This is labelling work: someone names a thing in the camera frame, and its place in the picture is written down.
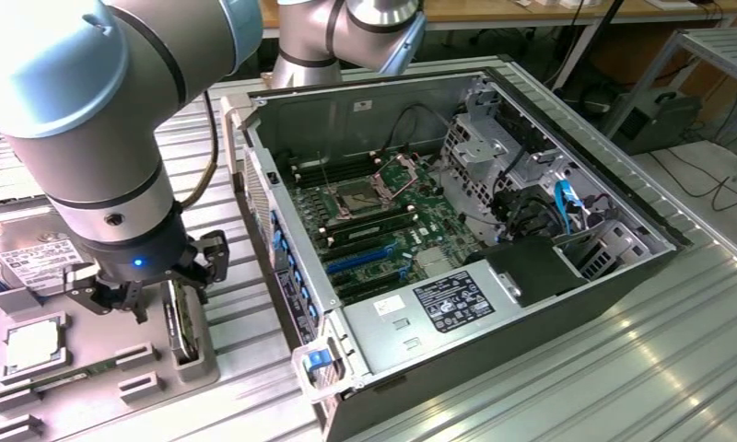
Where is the grey power supply with label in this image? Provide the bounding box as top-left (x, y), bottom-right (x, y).
top-left (341, 261), bottom-right (524, 377)

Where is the black camera cable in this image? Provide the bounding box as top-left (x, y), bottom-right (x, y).
top-left (180, 89), bottom-right (220, 206)

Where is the thin metal locking lever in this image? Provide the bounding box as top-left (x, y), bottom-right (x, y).
top-left (317, 151), bottom-right (335, 191)

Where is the black RAM stick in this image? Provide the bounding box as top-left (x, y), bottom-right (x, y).
top-left (328, 214), bottom-right (416, 244)

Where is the black floor cable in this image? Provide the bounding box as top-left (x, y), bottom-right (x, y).
top-left (648, 149), bottom-right (737, 211)

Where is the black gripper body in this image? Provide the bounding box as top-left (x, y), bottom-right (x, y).
top-left (76, 202), bottom-right (201, 282)

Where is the grey plastic parts rack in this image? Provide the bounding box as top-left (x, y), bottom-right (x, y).
top-left (0, 275), bottom-right (223, 442)

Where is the green graphics card with fan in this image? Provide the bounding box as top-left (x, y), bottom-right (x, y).
top-left (159, 278), bottom-right (199, 361)

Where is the CPU socket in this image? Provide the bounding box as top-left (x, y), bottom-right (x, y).
top-left (331, 179), bottom-right (385, 217)

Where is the silver hard disk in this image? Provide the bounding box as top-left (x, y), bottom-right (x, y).
top-left (0, 215), bottom-right (99, 298)

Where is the green RAM stick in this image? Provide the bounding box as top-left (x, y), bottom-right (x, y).
top-left (33, 358), bottom-right (121, 392)

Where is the open grey PC case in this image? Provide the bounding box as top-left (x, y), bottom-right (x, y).
top-left (219, 54), bottom-right (695, 442)

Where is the green motherboard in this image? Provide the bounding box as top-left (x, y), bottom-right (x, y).
top-left (281, 149), bottom-right (487, 305)

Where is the silver CPU chip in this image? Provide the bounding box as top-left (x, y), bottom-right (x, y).
top-left (5, 321), bottom-right (63, 367)

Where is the thin black looped wire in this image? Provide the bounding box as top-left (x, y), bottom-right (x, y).
top-left (387, 103), bottom-right (451, 151)

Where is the grey plastic case handle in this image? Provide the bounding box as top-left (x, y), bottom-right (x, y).
top-left (291, 335), bottom-right (349, 406)

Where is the black box device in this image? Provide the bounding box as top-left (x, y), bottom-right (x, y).
top-left (625, 89), bottom-right (701, 156)

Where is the metal slat shelf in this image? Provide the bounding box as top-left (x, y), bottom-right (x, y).
top-left (607, 27), bottom-right (737, 139)

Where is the wooden desk with white frame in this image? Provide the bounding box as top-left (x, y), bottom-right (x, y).
top-left (260, 0), bottom-right (737, 91)

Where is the metal disk bay cage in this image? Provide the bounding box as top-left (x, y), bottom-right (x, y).
top-left (439, 77), bottom-right (567, 240)

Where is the silver chipset heatsink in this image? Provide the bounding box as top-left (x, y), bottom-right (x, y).
top-left (415, 250), bottom-right (463, 277)

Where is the blue data wire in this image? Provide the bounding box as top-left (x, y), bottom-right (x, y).
top-left (553, 179), bottom-right (583, 238)

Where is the blue expansion slot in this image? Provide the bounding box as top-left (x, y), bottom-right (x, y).
top-left (324, 246), bottom-right (396, 273)

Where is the black power wire bundle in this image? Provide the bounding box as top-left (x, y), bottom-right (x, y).
top-left (491, 186), bottom-right (560, 240)

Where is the metal socket cover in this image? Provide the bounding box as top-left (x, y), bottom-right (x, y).
top-left (371, 154), bottom-right (423, 199)

